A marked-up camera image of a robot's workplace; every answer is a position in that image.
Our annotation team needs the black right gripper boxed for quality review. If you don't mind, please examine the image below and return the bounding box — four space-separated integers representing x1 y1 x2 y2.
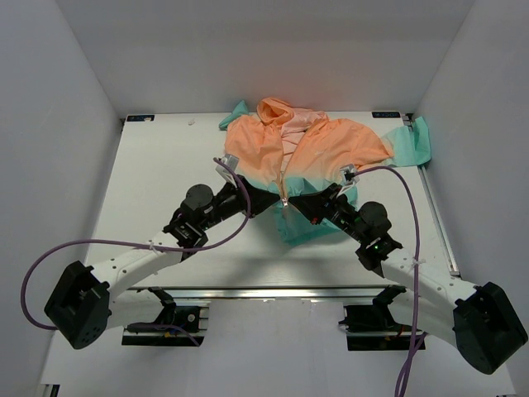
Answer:
289 183 368 244

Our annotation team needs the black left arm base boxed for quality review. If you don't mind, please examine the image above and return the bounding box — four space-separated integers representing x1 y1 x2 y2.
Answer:
122 287 209 347

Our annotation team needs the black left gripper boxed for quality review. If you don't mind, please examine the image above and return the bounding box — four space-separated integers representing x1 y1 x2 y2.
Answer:
199 175 279 232

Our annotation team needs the blue right table label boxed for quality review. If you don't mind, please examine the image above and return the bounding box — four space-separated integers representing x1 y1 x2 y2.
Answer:
371 111 401 118

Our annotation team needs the orange and teal jacket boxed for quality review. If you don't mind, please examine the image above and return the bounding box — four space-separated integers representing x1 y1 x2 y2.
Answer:
219 97 431 246

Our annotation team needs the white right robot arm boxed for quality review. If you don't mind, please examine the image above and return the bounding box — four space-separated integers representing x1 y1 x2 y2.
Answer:
289 184 528 375

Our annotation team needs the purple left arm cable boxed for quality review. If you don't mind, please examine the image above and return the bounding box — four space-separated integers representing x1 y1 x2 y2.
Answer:
20 156 254 347

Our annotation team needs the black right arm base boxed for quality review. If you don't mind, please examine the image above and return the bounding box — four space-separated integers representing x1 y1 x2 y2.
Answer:
338 286 412 352

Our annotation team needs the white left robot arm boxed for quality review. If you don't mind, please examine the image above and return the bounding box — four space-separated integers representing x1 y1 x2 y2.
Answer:
44 179 280 349

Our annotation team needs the aluminium table edge rail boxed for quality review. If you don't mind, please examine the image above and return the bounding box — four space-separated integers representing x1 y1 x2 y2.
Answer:
109 285 404 305

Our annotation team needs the blue left table label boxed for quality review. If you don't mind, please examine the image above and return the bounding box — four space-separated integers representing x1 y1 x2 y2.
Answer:
126 114 155 122

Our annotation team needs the blue table label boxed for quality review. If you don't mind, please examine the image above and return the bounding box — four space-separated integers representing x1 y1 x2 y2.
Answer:
371 111 401 118
126 114 155 122

